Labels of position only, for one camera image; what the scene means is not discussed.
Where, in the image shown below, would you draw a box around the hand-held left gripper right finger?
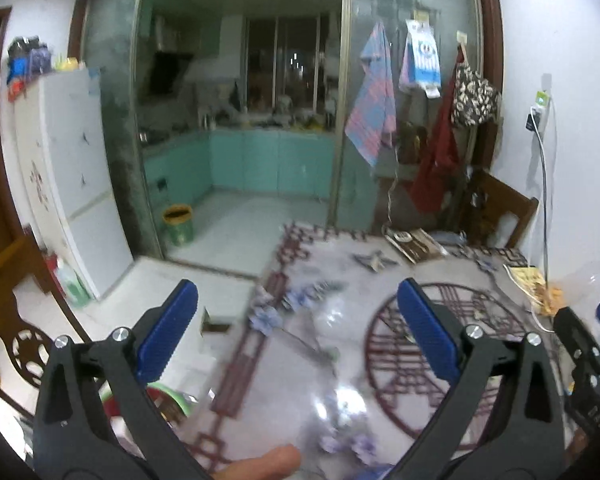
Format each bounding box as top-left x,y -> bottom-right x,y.
397,278 -> 567,480

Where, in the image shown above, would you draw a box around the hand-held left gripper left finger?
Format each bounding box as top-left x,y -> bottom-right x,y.
34,279 -> 210,480

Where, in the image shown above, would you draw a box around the green bin with red bag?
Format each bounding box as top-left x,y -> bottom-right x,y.
100,382 -> 197,428

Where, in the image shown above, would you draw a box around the yellow crumpled wrapper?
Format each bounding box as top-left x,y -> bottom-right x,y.
539,284 -> 565,313

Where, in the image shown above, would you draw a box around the yellow paper sheet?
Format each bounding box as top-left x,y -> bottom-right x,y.
510,266 -> 546,293

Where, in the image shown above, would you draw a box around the brown flat box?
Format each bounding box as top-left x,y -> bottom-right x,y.
384,227 -> 448,263

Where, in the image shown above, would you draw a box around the small green waste basket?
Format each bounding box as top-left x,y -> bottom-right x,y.
161,203 -> 195,247

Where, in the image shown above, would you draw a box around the green detergent bottle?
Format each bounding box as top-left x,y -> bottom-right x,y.
55,259 -> 91,308

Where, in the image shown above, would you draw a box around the floral tablecloth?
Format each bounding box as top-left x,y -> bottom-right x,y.
115,222 -> 588,480

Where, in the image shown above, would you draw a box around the plain wooden chair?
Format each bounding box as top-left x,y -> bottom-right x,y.
462,169 -> 540,250

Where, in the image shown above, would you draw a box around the red bottle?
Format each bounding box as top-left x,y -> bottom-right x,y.
41,251 -> 61,295

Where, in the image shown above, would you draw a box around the glass sliding door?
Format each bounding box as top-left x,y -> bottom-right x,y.
341,0 -> 483,233

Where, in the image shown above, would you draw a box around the red apron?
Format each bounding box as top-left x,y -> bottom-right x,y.
410,77 -> 460,213

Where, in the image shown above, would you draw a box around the carved wooden chair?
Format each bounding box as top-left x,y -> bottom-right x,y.
0,236 -> 91,413

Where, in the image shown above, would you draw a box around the white refrigerator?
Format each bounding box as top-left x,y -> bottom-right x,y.
14,67 -> 133,301

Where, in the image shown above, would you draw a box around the teal kitchen cabinets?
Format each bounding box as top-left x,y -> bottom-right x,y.
142,127 -> 337,201

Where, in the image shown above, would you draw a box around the pink blue plaid towel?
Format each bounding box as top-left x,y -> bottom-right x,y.
344,21 -> 397,167

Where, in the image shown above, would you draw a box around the patterned fabric bag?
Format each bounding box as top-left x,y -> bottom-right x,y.
450,62 -> 501,128

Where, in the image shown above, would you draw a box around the black range hood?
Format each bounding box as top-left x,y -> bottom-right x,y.
147,51 -> 193,96

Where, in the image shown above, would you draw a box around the blue white hanging bag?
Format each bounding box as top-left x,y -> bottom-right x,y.
399,19 -> 442,97

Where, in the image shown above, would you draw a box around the kitchen window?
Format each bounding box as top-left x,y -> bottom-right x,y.
245,15 -> 338,113

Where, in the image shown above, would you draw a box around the colourful packets pile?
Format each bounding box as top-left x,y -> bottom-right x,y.
6,36 -> 55,102

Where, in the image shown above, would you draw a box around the white cable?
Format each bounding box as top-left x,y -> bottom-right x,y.
502,130 -> 556,333

